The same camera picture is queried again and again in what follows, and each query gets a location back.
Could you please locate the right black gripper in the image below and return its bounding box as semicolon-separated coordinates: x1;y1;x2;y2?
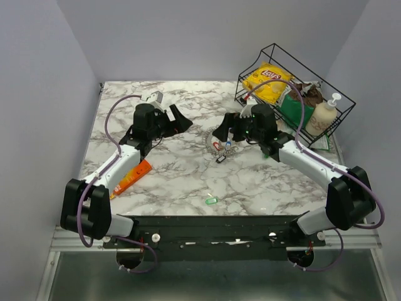
212;112;263;143

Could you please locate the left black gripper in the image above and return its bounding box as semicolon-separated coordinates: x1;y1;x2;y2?
148;104;192;140

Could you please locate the metal disc with keyrings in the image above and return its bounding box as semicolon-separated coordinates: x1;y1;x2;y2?
204;125;239;156

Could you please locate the green tag key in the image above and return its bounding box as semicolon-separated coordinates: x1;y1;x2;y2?
205;194;218;206

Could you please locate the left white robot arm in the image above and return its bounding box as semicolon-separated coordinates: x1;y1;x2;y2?
60;103;192;248

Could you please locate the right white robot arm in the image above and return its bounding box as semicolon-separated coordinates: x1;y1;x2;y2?
212;104;376;246

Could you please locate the orange razor box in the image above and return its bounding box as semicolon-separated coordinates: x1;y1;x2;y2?
110;160;152;199

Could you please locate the yellow Lays chips bag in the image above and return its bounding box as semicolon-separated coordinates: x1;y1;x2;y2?
242;61;294;104

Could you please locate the green brown snack bag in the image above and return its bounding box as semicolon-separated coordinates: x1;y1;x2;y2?
278;80;323;128

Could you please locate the green white snack packet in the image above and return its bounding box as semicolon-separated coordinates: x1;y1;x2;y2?
276;120;330;151

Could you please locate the cream pump lotion bottle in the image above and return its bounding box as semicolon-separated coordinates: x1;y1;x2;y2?
305;93;341;136

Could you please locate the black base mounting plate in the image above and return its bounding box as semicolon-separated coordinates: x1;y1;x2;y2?
102;214;326;261

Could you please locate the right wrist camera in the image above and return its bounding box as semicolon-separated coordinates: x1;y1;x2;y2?
239;100;256;119

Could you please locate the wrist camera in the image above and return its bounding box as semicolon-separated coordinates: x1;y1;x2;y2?
142;91;164;111
239;100;256;119

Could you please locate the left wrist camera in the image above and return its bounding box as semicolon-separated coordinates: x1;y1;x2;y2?
142;91;164;111

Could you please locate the black wire basket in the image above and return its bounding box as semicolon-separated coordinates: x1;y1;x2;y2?
235;43;356;150

